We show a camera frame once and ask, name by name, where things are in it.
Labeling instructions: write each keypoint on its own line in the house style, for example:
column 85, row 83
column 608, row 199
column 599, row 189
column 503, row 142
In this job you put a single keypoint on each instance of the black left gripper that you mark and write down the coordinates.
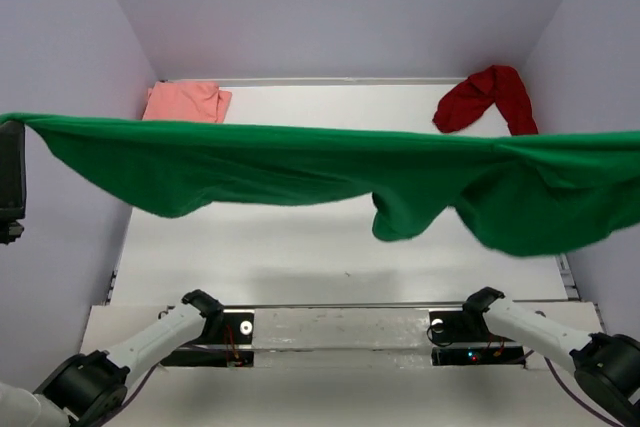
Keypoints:
column 12, row 172

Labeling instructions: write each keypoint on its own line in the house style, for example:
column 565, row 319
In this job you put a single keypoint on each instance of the green t-shirt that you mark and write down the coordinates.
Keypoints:
column 524, row 196

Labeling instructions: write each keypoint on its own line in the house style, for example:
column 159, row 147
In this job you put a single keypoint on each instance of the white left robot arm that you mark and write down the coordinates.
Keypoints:
column 115, row 357

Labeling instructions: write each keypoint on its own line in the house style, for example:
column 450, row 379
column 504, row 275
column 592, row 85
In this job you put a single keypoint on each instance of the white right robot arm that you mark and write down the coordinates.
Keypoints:
column 605, row 367

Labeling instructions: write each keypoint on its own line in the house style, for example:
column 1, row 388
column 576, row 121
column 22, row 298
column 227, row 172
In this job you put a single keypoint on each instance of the folded pink t-shirt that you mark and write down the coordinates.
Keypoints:
column 191, row 101

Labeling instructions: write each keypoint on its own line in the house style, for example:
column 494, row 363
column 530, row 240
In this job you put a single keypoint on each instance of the red t-shirt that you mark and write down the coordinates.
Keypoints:
column 498, row 85

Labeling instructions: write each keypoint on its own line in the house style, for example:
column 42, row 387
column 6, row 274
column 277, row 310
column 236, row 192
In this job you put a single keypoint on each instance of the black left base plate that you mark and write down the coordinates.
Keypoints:
column 227, row 345

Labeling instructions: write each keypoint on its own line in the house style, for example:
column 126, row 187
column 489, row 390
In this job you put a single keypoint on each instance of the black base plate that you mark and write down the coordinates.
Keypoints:
column 227, row 345
column 458, row 340

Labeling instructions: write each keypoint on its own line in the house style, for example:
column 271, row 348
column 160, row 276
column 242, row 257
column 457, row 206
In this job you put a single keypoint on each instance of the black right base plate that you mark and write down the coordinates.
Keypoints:
column 458, row 340

